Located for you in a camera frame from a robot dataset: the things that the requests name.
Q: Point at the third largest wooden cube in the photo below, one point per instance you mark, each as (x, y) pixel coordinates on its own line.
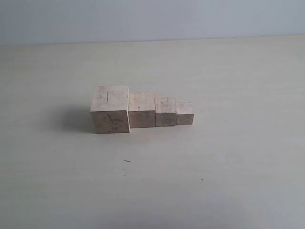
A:
(165, 111)

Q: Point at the smallest wooden cube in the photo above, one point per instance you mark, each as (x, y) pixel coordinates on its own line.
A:
(185, 113)

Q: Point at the second largest wooden cube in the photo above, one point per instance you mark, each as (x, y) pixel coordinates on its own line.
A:
(142, 110)

